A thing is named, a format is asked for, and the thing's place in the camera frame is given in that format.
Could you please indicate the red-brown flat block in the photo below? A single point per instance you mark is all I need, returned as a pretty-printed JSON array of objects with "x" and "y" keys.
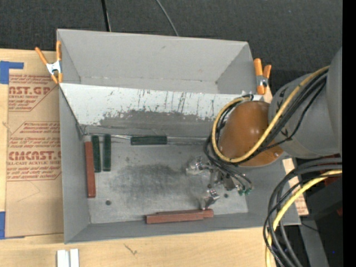
[
  {"x": 208, "y": 213},
  {"x": 173, "y": 218},
  {"x": 90, "y": 168}
]

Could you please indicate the brown cardboard board red print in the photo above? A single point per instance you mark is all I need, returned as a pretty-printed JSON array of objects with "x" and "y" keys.
[{"x": 33, "y": 199}]

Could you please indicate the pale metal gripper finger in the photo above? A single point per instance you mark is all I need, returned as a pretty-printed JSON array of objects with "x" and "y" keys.
[
  {"x": 197, "y": 166},
  {"x": 209, "y": 198}
]

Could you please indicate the grey metal bin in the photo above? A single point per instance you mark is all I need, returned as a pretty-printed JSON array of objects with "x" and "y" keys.
[{"x": 155, "y": 182}]

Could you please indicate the dark green flat block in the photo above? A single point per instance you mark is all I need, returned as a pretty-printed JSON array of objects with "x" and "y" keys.
[
  {"x": 148, "y": 140},
  {"x": 107, "y": 153},
  {"x": 96, "y": 154}
]

